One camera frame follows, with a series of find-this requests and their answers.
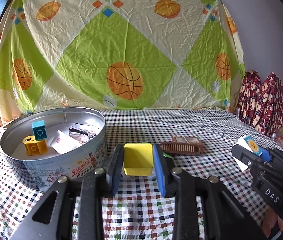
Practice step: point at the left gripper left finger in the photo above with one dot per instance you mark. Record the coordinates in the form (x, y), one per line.
(114, 171)

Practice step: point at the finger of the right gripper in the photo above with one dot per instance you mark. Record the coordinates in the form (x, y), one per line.
(245, 158)
(277, 156)

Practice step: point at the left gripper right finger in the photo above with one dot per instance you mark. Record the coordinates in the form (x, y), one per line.
(163, 165)

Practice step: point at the sun picture toy block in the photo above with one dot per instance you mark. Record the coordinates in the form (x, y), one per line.
(248, 142)

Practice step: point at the small yellow toy block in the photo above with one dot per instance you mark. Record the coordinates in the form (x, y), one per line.
(138, 159)

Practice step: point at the brown card deck box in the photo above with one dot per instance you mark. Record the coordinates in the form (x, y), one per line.
(184, 139)

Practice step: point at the brown comb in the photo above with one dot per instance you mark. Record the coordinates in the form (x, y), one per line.
(182, 148)

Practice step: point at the person's right hand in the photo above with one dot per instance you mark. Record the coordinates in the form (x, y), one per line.
(270, 221)

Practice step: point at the checkered tablecloth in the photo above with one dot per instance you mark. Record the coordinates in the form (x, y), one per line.
(214, 199)

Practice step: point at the crumpled foil wrapper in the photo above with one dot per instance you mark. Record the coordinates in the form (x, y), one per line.
(83, 133)

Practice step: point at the red plaid bear fabric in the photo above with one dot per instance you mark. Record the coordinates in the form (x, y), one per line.
(260, 103)

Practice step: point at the white paper card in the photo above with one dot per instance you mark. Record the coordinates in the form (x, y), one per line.
(63, 143)

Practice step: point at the round Danisa cookie tin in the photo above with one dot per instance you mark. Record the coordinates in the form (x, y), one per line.
(39, 172)

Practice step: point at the yellow face toy block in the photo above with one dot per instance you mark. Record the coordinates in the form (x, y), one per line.
(34, 147)

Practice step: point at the blue toy cube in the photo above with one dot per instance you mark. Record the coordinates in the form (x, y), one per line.
(39, 130)

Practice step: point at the basketball pattern bed sheet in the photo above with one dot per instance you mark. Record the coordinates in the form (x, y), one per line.
(118, 54)

